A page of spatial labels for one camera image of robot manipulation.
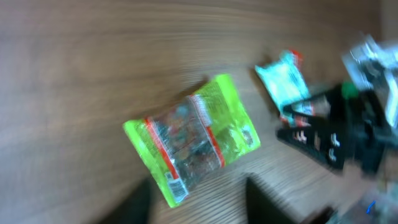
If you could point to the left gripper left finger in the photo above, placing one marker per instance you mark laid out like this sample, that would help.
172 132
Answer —
135 209

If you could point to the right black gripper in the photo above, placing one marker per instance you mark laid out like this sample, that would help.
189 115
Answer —
366 133

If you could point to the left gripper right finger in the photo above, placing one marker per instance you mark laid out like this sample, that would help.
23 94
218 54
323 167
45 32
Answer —
260 208

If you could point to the red white tissue pack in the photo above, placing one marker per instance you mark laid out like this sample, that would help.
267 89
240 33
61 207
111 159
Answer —
292 117

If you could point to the green lid jar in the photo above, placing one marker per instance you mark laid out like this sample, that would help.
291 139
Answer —
349 90

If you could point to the teal snack packet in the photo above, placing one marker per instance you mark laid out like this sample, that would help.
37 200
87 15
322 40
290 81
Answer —
283 80

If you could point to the red coffee stick sachet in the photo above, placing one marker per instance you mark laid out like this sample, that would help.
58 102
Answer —
298 58

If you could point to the green candy bag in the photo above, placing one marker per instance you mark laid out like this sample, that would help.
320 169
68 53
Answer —
208 130

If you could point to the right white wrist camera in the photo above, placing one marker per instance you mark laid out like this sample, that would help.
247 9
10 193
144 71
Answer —
373 66

